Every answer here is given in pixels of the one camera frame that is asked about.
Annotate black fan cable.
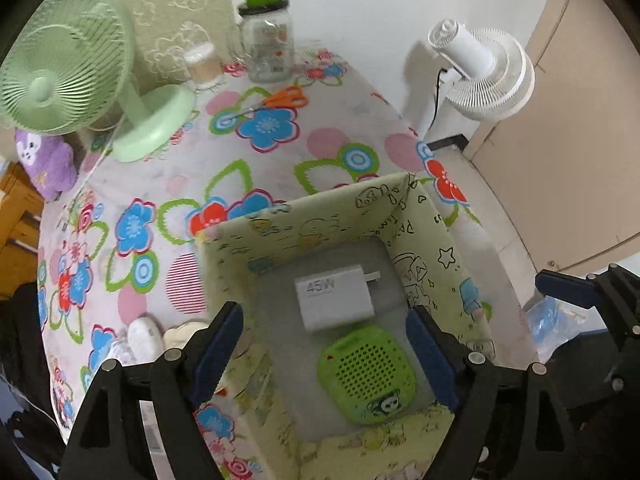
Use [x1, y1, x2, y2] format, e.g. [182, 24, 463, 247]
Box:
[431, 67, 448, 131]

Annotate white charger block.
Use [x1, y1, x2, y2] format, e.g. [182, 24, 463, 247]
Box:
[295, 264, 382, 333]

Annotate black bag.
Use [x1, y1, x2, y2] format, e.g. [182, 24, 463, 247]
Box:
[0, 280, 66, 466]

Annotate cream round case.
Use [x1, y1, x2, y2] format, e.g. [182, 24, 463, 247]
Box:
[164, 321, 211, 353]

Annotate white standing fan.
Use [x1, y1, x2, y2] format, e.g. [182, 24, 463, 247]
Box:
[417, 19, 536, 146]

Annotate green printed fabric storage box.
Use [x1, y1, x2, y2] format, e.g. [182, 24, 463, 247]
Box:
[195, 172, 501, 480]

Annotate purple plush toy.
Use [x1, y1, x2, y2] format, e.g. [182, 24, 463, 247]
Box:
[14, 127, 79, 202]

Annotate green perforated speaker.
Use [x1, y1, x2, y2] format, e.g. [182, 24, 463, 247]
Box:
[317, 325, 418, 426]

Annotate green printed wall cloth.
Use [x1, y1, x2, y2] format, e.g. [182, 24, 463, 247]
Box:
[107, 0, 241, 96]

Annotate green desk fan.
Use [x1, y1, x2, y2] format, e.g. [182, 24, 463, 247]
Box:
[0, 0, 196, 163]

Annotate white fan cord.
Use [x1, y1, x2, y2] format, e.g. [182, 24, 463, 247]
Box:
[60, 110, 126, 221]

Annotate glass jar with green lid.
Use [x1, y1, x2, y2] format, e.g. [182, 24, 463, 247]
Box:
[230, 0, 296, 83]

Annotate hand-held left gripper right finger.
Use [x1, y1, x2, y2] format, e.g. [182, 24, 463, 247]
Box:
[405, 305, 576, 480]

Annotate clear blue plastic bag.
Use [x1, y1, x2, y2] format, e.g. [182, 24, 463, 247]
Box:
[522, 295, 608, 361]

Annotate wooden furniture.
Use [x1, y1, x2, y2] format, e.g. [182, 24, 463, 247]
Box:
[0, 162, 46, 301]

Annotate orange handled scissors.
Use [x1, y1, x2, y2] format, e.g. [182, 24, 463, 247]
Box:
[215, 85, 307, 126]

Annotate clear cotton swab container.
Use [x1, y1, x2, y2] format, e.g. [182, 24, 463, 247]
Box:
[182, 42, 223, 92]

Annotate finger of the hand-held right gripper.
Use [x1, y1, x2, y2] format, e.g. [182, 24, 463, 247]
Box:
[534, 260, 640, 346]

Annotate white oval device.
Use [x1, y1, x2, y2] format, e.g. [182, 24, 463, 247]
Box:
[126, 314, 166, 363]

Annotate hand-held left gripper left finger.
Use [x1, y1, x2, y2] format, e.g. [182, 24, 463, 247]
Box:
[60, 301, 245, 480]

